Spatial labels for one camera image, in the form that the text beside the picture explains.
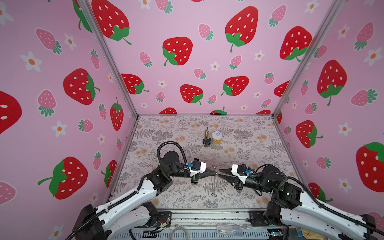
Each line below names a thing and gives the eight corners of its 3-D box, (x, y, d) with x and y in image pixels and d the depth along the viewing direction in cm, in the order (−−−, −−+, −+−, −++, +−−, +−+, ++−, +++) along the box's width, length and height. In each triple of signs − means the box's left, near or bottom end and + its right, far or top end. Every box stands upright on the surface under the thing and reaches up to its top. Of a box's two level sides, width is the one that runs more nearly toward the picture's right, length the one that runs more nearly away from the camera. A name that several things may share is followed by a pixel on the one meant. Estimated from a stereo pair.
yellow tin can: (212, 144, 106) (213, 140, 101) (211, 136, 111) (212, 131, 106) (221, 144, 106) (223, 140, 101) (220, 136, 111) (221, 131, 106)
